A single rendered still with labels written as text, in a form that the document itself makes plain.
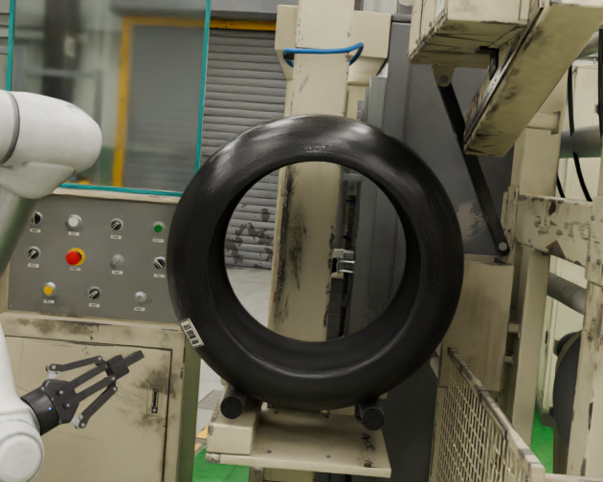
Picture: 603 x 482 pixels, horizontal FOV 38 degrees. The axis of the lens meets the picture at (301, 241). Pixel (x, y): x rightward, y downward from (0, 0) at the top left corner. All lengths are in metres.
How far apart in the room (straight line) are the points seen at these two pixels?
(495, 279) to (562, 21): 0.78
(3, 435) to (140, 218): 1.28
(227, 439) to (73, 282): 0.95
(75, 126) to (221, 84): 9.80
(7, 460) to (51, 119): 0.62
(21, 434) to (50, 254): 1.30
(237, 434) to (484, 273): 0.68
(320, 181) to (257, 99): 9.20
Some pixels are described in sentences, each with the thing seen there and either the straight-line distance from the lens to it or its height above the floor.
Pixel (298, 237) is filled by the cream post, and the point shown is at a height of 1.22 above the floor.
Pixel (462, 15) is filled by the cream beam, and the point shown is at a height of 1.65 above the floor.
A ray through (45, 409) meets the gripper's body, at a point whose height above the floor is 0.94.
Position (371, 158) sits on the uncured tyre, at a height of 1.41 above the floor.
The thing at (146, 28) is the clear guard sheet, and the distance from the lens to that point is 2.51.
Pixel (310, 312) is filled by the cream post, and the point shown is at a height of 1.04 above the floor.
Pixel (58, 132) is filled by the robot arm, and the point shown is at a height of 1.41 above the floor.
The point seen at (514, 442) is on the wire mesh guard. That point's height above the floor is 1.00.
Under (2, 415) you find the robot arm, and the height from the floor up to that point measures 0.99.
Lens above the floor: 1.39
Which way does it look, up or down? 5 degrees down
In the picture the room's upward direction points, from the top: 5 degrees clockwise
